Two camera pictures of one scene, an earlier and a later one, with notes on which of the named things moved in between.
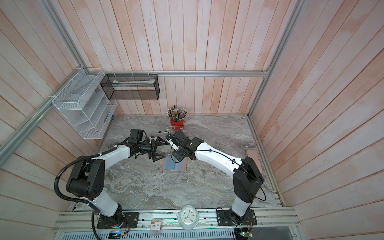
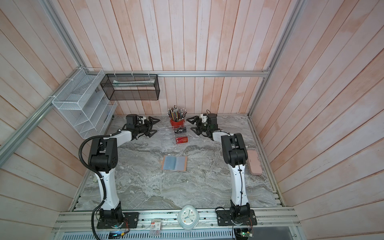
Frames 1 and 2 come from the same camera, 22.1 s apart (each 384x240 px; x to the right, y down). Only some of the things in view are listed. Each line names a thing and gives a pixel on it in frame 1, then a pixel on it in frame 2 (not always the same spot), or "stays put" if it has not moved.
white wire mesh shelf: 82,101 stays put
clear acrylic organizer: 166,130 stays put
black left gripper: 158,143 → 148,133
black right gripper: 178,157 → 197,119
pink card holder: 167,163 stays put
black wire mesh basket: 131,86 stays put
